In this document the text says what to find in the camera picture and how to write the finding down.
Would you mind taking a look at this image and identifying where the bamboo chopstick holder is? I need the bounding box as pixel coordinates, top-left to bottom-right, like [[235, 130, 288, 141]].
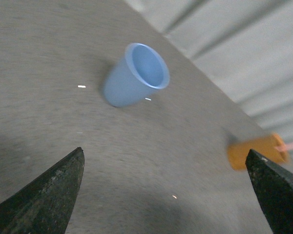
[[227, 133, 290, 171]]

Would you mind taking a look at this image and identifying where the blue plastic cup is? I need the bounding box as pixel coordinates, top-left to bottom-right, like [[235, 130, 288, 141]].
[[103, 43, 170, 107]]

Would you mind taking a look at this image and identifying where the white curtain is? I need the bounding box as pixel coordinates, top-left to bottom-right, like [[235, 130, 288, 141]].
[[128, 0, 293, 142]]

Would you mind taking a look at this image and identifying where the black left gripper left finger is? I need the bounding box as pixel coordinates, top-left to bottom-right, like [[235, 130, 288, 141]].
[[0, 147, 85, 234]]

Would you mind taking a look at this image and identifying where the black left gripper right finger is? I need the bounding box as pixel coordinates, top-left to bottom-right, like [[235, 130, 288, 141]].
[[246, 149, 293, 234]]

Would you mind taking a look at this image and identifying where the pink chopstick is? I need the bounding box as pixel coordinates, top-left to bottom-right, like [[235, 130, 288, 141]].
[[275, 142, 293, 152]]

